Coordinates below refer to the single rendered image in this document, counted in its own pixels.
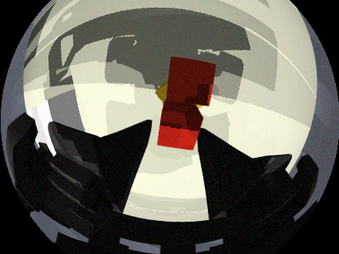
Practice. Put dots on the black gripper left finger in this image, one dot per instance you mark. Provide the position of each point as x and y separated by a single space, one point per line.
114 158

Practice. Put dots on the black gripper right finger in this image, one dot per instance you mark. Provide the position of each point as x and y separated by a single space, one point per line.
229 174

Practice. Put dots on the yellow cube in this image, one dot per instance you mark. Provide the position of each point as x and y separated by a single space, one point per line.
161 92

